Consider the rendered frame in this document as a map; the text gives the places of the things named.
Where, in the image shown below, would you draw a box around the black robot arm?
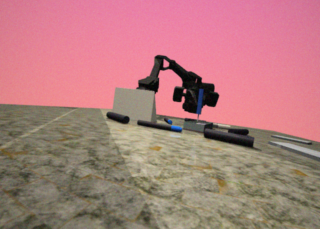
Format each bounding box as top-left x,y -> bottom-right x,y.
136,55 -> 215,114

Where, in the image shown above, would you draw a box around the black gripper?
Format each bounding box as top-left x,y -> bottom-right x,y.
172,84 -> 220,108

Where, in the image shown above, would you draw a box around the blue stylus with white tip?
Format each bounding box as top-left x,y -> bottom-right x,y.
196,89 -> 204,122

